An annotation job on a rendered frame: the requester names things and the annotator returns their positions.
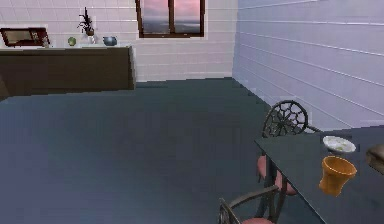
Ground dark red microwave oven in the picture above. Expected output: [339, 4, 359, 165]
[0, 27, 51, 48]

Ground dark brown framed window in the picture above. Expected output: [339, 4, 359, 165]
[134, 0, 206, 39]

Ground dark grey dining table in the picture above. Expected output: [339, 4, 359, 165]
[254, 125, 384, 224]

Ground black round-back chair pink seat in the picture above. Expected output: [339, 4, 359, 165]
[256, 99, 322, 197]
[218, 185, 280, 224]

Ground dark house plant in pot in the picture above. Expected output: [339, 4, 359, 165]
[77, 6, 98, 45]

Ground white plate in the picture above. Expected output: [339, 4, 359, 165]
[322, 135, 357, 154]

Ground dark brown bread loaf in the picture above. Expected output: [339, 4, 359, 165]
[365, 144, 384, 176]

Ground dark brown kitchen counter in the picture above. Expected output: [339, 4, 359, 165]
[0, 45, 137, 100]

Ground orange cup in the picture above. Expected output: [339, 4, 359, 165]
[318, 155, 358, 197]

